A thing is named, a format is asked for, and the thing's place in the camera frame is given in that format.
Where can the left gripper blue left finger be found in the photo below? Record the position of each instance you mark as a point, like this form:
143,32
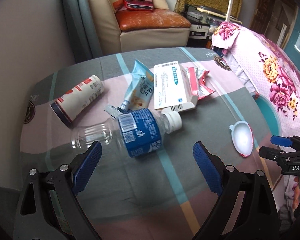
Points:
84,167

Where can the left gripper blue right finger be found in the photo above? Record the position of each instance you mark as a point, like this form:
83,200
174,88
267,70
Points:
207,164

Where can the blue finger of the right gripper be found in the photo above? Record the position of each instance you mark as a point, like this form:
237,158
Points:
281,141
269,153

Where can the white paper cup red print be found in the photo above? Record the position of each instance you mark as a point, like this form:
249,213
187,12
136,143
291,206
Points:
68,106

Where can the clear bottle with blue label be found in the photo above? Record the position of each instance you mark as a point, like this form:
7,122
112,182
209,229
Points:
136,133

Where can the white medicine box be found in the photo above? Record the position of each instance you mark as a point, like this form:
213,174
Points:
175,87

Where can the pink and silver snack wrapper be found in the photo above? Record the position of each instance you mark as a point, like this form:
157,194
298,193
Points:
197,77

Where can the light blue snack wrapper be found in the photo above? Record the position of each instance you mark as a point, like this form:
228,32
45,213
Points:
138,93

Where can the white plastic cup lid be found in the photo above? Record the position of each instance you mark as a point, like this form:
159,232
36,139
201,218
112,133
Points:
242,138

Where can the white pole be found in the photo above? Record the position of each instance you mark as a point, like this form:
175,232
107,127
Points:
228,13

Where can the beige armchair orange cushion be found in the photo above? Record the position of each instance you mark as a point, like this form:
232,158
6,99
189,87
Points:
130,30

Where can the cluttered side table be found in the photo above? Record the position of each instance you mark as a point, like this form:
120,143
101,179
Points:
205,22

